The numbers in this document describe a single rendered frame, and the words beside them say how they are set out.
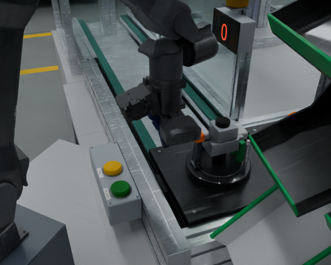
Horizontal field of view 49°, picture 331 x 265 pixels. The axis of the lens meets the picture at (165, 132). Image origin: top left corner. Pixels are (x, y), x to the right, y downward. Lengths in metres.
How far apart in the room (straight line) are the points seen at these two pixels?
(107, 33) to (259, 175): 1.11
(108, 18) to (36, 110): 1.53
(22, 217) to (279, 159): 0.39
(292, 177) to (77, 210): 0.56
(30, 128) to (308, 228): 2.46
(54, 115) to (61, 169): 1.95
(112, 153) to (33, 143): 1.83
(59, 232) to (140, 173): 0.29
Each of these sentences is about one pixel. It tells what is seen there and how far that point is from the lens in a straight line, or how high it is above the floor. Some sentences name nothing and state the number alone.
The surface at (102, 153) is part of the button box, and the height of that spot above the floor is 0.96.
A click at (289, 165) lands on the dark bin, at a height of 1.20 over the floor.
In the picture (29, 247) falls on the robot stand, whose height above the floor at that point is 1.06.
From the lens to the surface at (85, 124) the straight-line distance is 1.17.
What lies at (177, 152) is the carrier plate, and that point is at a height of 0.97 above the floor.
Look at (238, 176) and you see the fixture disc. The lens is 0.76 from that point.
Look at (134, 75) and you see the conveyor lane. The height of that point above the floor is 0.92.
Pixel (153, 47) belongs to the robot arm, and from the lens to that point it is 0.58.
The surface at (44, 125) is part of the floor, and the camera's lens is 2.84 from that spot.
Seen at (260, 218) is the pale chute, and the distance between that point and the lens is 0.61.
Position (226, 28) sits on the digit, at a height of 1.21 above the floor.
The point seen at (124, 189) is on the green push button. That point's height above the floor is 0.97.
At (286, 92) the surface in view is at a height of 0.86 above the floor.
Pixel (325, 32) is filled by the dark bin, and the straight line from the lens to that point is 0.41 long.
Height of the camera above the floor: 1.49
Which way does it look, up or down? 35 degrees down
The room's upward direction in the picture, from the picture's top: straight up
